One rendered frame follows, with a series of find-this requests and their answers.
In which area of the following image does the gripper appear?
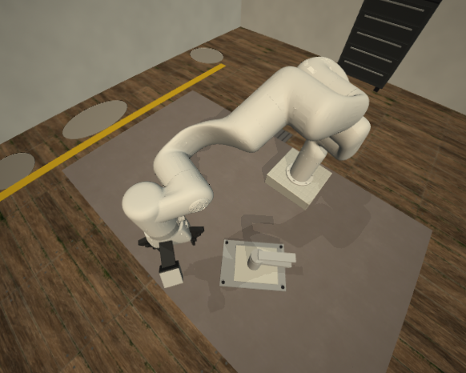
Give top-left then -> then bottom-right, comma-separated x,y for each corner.
138,219 -> 204,251

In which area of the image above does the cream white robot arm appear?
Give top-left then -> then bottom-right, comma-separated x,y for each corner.
122,57 -> 371,241

